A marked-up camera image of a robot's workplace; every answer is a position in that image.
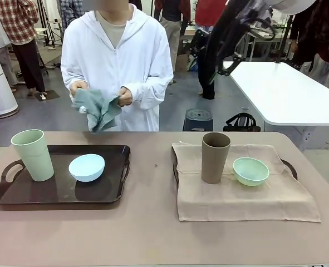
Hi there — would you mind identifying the white table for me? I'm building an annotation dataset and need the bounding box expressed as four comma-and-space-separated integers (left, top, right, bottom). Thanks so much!
228, 61, 329, 151

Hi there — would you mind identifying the black cable bundle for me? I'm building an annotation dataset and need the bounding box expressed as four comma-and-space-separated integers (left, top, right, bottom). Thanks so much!
203, 0, 268, 87

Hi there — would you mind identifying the light blue bowl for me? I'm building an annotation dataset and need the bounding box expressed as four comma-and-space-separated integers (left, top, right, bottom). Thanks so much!
68, 154, 106, 183

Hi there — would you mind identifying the bystander in red top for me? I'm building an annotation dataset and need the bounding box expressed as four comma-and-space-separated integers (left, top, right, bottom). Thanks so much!
194, 0, 229, 100

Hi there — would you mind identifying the black bag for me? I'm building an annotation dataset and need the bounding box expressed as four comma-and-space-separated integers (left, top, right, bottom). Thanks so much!
223, 113, 262, 132

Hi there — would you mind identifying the dark brown serving tray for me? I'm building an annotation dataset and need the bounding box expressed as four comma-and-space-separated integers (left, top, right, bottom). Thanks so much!
171, 151, 298, 186
0, 145, 131, 206

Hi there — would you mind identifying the teal cloth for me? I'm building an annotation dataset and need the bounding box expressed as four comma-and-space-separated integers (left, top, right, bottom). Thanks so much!
71, 88, 122, 133

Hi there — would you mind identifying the bystander in red plaid shirt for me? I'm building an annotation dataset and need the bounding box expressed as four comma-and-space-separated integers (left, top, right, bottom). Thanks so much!
0, 0, 47, 97

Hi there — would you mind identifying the mint green bowl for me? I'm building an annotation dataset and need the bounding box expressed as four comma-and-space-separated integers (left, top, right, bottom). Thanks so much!
232, 157, 270, 187

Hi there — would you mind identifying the person's right hand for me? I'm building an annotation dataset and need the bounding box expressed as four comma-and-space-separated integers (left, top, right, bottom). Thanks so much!
69, 81, 90, 98

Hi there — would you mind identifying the person's left forearm white sleeve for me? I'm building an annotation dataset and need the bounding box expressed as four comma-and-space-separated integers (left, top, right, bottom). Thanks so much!
129, 74, 174, 111

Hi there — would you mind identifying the bystander in dark clothes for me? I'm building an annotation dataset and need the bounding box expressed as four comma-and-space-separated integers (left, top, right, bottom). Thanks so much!
289, 0, 329, 87

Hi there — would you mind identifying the bystander in khaki trousers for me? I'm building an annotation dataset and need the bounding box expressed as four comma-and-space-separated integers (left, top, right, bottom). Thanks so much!
154, 0, 191, 84

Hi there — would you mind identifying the dark grey plastic stool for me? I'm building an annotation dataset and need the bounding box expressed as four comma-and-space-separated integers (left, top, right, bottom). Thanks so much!
182, 108, 214, 132

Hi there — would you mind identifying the tall brown cup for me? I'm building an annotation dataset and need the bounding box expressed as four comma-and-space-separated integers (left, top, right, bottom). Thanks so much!
202, 132, 232, 185

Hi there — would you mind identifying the white air purifier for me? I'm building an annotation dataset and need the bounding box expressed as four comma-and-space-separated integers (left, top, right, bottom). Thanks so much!
0, 41, 19, 120

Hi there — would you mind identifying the person's left hand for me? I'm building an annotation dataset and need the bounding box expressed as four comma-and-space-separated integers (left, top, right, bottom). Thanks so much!
117, 86, 134, 107

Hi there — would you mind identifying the black stand base plate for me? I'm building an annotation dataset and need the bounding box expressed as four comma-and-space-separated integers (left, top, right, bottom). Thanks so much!
35, 90, 61, 101

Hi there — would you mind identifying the bystander in blue plaid shirt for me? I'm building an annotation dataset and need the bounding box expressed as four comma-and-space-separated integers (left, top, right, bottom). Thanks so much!
58, 0, 84, 26

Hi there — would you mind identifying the tall light green cup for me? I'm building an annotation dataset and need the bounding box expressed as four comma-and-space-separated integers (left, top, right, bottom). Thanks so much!
11, 129, 55, 182

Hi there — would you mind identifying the cardboard box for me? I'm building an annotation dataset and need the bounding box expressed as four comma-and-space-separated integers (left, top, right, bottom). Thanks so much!
176, 52, 191, 72

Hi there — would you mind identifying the beige cloth mat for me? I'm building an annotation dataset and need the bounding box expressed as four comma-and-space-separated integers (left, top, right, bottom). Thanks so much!
171, 142, 322, 223

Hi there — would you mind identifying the person in white hooded jacket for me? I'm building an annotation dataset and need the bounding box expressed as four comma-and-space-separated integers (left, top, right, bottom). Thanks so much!
60, 2, 174, 132

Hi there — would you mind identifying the person's right forearm white sleeve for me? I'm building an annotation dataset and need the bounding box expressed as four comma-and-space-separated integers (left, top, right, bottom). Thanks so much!
60, 66, 85, 90

